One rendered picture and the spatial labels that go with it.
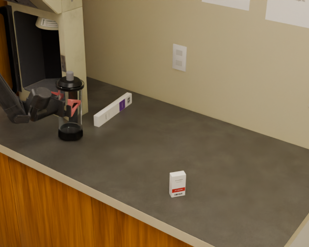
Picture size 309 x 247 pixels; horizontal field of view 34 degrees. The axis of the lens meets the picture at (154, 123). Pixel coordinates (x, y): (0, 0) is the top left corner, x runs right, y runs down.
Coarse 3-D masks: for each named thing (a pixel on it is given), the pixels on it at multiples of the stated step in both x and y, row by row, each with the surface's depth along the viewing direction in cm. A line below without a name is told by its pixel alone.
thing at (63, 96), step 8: (64, 88) 190; (72, 88) 190; (64, 96) 192; (72, 96) 192; (80, 96) 195; (80, 104) 197; (80, 112) 198; (64, 120) 197; (72, 120) 197; (80, 120) 200; (64, 128) 199; (72, 128) 198; (80, 128) 202
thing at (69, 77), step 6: (66, 72) 192; (72, 72) 192; (60, 78) 194; (66, 78) 193; (72, 78) 192; (78, 78) 195; (60, 84) 191; (66, 84) 190; (72, 84) 190; (78, 84) 192
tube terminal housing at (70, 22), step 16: (64, 0) 193; (80, 0) 200; (48, 16) 199; (64, 16) 195; (80, 16) 202; (64, 32) 198; (80, 32) 205; (64, 48) 200; (80, 48) 208; (80, 64) 211
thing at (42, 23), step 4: (40, 20) 206; (44, 20) 205; (48, 20) 204; (52, 20) 204; (36, 24) 209; (40, 24) 206; (44, 24) 205; (48, 24) 204; (52, 24) 204; (56, 24) 204; (44, 28) 205; (48, 28) 205; (52, 28) 204; (56, 28) 205
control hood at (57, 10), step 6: (6, 0) 206; (30, 0) 191; (36, 0) 188; (42, 0) 184; (48, 0) 186; (54, 0) 189; (60, 0) 191; (36, 6) 195; (42, 6) 191; (48, 6) 188; (54, 6) 189; (60, 6) 192; (54, 12) 191; (60, 12) 193
